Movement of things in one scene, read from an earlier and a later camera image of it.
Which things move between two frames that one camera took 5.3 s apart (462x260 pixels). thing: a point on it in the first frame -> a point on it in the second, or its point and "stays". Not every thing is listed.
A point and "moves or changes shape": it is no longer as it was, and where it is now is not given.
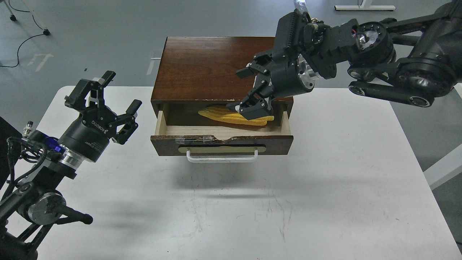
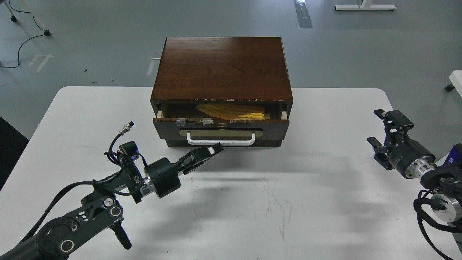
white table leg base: x=365 y=6 stays
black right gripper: x=291 y=75 -> x=409 y=157
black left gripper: x=88 y=135 -> x=162 y=176
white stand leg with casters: x=46 y=32 stays
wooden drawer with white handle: x=178 y=129 moves or changes shape
